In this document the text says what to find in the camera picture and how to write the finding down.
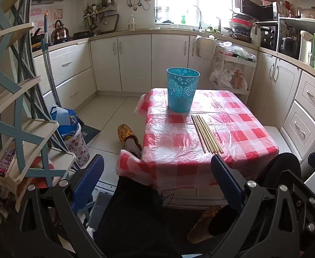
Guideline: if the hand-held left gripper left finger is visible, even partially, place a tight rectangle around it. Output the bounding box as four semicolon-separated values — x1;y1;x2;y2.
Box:
19;154;105;258

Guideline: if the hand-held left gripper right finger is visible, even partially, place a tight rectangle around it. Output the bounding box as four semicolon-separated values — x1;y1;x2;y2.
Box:
211;154;315;258

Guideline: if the row of wooden chopsticks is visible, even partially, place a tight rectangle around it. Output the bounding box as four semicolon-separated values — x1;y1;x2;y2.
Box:
191;115;224;155

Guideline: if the blue perforated plastic basket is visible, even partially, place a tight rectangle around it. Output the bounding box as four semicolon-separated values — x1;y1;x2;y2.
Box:
166;67;201;113

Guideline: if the pink floral bag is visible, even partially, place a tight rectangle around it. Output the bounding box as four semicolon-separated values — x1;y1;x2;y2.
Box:
65;125;91;167

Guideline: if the dark floor mat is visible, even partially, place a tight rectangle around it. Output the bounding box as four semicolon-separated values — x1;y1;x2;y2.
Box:
78;125;101;147

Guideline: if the yellow patterned slipper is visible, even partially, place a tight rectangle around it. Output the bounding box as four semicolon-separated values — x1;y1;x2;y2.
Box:
187;205;222;243
118;124;143;159

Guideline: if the white bench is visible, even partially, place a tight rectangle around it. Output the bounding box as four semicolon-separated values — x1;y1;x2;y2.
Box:
262;126;290;154

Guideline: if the blue and white bag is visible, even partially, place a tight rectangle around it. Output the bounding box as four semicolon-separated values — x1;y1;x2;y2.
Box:
50;106;80;140

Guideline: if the person's left leg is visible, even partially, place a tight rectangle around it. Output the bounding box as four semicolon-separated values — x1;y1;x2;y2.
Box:
94;140;183;258

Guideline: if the red checked plastic tablecloth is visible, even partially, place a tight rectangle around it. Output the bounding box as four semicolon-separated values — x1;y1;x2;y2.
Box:
116;87;279;191

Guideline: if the white corner cabinet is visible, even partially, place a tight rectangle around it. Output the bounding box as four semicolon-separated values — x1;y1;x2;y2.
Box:
247;48;315;167

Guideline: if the smartphone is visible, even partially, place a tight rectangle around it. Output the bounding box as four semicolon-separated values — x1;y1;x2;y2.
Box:
0;140;17;178

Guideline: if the pink and white plastic bag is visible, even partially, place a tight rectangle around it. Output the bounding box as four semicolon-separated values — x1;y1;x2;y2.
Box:
231;68;248;90

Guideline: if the white two-drawer cabinet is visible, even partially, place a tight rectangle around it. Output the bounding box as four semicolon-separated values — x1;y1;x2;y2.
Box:
32;41;97;111

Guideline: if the white trolley cart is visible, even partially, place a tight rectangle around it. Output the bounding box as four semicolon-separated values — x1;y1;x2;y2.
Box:
211;41;258;96

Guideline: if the white sink cabinet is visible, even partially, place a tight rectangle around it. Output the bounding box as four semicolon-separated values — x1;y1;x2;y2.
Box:
89;32;217;93

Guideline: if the clear plastic bag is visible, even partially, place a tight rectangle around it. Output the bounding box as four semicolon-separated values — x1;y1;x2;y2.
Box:
218;41;256;60

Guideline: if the black toaster oven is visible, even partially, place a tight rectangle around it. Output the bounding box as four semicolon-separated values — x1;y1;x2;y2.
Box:
254;20;280;51

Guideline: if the white door-hung bin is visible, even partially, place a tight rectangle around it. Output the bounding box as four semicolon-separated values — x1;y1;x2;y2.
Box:
195;35;218;59

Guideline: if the white plastic jug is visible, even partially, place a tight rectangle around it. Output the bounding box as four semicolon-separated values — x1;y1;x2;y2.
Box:
250;24;262;47

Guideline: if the black wok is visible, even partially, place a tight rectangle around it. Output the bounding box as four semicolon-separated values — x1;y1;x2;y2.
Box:
31;32;46;49

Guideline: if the steel kettle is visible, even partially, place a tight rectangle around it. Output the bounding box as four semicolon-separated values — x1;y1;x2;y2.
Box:
51;20;71;41

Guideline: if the stack of pans and dishes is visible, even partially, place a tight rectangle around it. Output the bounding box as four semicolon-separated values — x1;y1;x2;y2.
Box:
223;9;255;43

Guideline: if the black microwave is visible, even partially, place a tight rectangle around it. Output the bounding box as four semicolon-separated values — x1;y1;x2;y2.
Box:
239;0;279;20

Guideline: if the curved steel faucet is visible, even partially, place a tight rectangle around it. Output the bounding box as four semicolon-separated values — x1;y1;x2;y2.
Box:
187;5;203;31

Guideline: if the black cable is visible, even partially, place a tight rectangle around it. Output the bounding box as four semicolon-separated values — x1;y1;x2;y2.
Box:
157;193;175;209

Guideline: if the beige shelf rack blue frame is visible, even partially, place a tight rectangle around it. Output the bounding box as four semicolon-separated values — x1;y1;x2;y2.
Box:
0;0;77;194

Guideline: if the wall utensil rack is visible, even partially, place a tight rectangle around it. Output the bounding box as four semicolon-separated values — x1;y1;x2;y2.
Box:
83;0;120;33

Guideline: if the pink wall sticker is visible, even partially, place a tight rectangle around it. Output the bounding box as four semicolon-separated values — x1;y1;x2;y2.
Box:
31;4;65;37

